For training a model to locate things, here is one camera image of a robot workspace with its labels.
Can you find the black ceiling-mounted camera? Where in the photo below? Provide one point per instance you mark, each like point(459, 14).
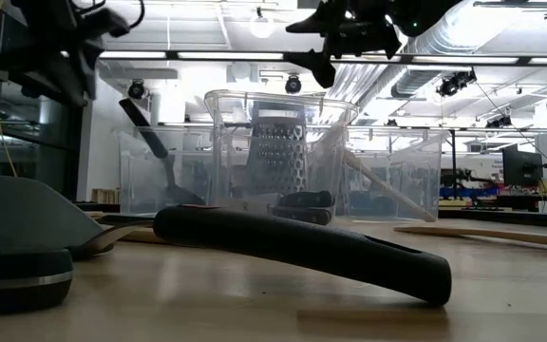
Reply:
point(454, 83)

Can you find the overhead light bar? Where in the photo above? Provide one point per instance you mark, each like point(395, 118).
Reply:
point(231, 55)

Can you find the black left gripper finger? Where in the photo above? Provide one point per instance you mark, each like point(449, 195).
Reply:
point(107, 24)
point(83, 71)

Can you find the clear plastic bin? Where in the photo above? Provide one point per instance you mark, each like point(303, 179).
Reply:
point(136, 180)
point(226, 157)
point(411, 180)

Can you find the black square-head spatula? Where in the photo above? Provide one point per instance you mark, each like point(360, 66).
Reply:
point(143, 128)
point(302, 247)

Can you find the round pendant lamp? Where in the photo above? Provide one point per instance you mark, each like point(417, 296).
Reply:
point(261, 26)

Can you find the black vertical post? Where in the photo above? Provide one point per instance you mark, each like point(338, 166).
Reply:
point(454, 166)

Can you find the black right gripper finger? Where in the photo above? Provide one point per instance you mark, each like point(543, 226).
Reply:
point(323, 19)
point(321, 66)

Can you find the black computer monitor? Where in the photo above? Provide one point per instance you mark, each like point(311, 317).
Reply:
point(522, 166)

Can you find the silver ventilation duct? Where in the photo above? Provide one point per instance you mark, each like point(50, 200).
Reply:
point(416, 81)

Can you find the blue crate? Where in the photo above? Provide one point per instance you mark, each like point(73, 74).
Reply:
point(454, 192)

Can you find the wooden crate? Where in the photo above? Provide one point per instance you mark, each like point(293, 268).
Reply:
point(105, 196)

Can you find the black ceiling spotlight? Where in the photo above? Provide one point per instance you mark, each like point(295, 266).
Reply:
point(137, 90)
point(293, 84)

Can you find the pink steel box grater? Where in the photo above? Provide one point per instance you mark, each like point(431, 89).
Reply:
point(276, 161)

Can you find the wooden spork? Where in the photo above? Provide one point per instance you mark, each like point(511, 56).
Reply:
point(492, 233)

